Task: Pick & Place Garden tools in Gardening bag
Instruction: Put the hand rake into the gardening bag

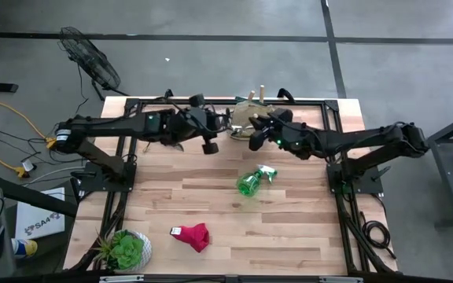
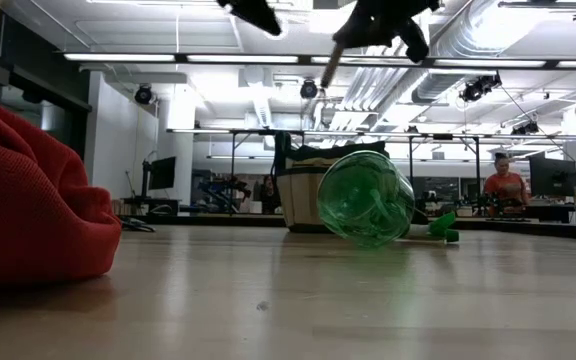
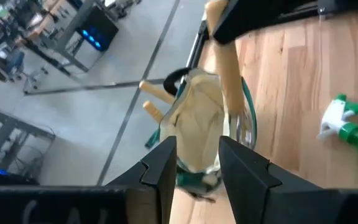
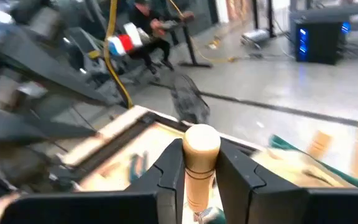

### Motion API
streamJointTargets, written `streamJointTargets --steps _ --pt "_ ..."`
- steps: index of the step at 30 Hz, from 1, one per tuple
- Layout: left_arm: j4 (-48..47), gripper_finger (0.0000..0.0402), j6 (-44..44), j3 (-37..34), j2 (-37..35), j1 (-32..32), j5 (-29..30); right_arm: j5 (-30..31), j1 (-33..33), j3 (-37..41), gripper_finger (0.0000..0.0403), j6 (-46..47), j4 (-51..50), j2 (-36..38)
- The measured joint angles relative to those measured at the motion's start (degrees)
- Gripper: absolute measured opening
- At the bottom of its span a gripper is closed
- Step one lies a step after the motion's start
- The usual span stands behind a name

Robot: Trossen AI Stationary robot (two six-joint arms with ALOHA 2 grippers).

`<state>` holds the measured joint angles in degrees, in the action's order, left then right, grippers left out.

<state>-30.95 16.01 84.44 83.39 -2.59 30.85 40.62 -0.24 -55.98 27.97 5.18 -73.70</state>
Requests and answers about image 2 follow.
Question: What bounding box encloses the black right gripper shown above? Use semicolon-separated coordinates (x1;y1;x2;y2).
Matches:
332;0;442;65

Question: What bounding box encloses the wooden-handled garden fork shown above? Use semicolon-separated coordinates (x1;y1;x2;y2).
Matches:
311;42;345;129

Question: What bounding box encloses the beige canvas gardening bag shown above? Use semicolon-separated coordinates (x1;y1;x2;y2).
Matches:
273;130;390;234

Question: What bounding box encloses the red knit glove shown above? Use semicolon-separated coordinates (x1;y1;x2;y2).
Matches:
0;93;123;290

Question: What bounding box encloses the black overhead light bar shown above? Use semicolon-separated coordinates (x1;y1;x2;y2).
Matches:
62;51;576;70

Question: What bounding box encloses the green plastic spray bottle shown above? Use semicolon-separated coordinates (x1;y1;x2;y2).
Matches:
316;149;461;249

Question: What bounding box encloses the seated person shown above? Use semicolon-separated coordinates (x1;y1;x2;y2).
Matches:
261;174;282;215

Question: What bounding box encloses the small black computer monitor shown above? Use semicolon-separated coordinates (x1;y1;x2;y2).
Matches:
142;155;177;197

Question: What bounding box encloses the standing person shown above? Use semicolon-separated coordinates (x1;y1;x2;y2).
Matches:
483;152;531;219

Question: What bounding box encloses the large black computer monitor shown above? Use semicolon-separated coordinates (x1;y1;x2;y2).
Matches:
528;155;576;198

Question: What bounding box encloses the silver ventilation duct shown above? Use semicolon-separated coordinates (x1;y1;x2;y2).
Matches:
410;0;519;104

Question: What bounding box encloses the black ceiling camera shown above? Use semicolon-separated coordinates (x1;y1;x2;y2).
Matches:
459;72;503;103
511;121;541;136
299;78;319;100
134;83;155;105

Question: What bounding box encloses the black metal frame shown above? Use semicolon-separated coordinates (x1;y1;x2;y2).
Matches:
167;127;484;217

